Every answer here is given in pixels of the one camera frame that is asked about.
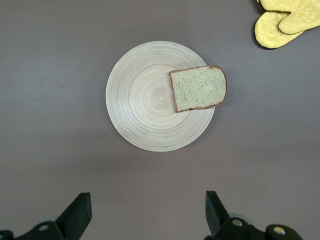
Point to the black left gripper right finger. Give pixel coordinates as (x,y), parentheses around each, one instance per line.
(216,215)

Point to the round light wooden plate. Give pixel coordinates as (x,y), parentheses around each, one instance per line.
(145,100)

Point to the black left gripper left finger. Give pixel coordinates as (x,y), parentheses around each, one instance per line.
(75,217)

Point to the slice of brown-crust bread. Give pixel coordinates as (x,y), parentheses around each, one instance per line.
(198,88)

